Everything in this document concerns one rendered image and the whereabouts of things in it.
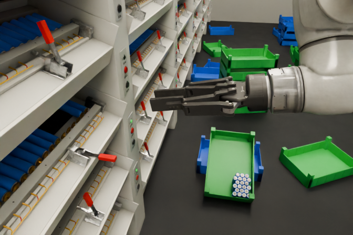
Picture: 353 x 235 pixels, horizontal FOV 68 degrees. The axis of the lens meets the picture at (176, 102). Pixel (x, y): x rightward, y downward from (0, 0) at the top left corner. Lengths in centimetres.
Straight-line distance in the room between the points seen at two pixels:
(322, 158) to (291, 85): 107
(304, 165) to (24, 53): 130
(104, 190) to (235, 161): 68
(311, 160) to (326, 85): 103
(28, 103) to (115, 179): 45
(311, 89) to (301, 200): 85
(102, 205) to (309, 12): 64
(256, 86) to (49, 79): 36
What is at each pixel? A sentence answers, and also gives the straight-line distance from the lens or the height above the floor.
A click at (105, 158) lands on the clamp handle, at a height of 57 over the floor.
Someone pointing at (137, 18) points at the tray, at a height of 74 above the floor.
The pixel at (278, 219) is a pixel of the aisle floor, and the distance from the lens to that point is 120.
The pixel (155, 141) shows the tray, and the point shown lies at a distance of 122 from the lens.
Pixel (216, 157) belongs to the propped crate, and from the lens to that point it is 126.
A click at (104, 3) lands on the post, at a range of 61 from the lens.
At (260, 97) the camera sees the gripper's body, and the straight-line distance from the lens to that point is 51.
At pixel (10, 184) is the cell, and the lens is 53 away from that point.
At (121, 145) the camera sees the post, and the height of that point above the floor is 44.
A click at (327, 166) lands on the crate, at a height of 0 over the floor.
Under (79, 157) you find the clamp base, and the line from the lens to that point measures 57.
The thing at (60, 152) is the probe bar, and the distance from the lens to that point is 56.
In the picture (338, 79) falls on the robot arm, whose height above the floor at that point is 73.
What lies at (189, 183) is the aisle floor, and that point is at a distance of 125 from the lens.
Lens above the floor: 92
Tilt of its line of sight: 30 degrees down
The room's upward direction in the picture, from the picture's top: straight up
